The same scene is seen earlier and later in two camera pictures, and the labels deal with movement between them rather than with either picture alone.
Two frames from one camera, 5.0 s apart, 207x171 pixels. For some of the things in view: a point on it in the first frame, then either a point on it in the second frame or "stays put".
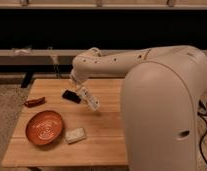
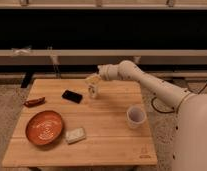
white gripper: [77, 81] to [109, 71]
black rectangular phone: [71, 96] stays put
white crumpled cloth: [22, 52] stays put
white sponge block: [75, 135] stays put
